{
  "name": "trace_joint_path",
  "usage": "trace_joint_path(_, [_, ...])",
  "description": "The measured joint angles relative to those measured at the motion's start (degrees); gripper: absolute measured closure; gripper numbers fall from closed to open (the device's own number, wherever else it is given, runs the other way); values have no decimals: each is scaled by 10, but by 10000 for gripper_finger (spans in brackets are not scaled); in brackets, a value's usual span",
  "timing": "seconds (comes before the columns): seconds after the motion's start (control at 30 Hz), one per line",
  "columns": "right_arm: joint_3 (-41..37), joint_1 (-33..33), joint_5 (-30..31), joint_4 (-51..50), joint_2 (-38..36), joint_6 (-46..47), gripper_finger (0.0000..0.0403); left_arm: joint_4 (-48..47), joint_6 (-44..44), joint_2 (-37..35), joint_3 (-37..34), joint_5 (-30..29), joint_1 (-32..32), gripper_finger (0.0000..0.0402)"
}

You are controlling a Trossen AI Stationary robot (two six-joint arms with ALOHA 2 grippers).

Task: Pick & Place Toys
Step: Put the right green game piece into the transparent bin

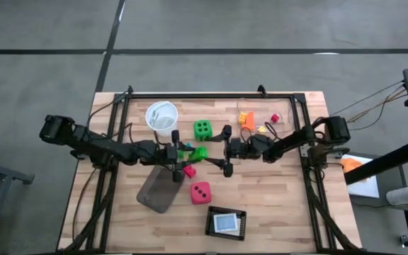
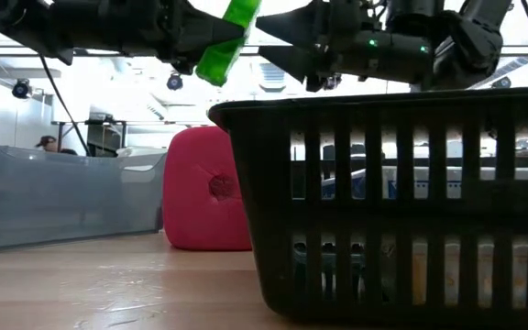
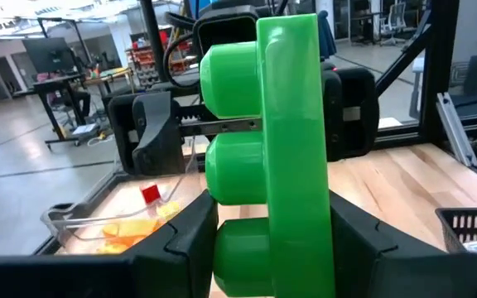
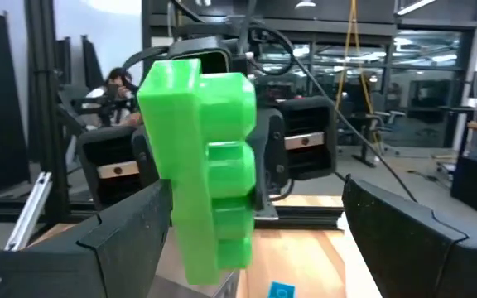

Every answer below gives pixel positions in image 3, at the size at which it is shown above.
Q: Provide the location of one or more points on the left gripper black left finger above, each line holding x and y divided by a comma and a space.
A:
97, 277

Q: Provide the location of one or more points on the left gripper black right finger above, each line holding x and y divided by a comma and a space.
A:
408, 277

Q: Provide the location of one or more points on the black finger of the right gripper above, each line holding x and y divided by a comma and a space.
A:
157, 132
333, 116

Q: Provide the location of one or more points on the small red cube block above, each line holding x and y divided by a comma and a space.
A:
150, 193

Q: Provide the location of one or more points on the long green four-stud block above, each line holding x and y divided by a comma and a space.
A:
296, 165

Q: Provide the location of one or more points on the orange curved toy block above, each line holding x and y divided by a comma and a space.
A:
135, 227

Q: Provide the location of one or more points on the clear plastic container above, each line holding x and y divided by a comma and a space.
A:
77, 223

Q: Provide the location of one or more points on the dark blue jacket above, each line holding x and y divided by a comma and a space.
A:
327, 37

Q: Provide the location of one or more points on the shelf with orange bins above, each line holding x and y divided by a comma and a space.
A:
145, 62

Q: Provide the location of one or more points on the black slotted plastic basket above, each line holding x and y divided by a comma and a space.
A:
470, 223

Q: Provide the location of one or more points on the white office chair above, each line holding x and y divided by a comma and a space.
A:
396, 16

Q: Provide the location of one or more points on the black-legged office desk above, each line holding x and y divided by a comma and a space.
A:
56, 83

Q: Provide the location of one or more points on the black computer monitor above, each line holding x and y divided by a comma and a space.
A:
50, 56

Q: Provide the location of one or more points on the silver aluminium bracket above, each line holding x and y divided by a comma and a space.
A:
456, 128

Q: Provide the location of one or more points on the right wrist camera housing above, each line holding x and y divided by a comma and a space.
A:
222, 25

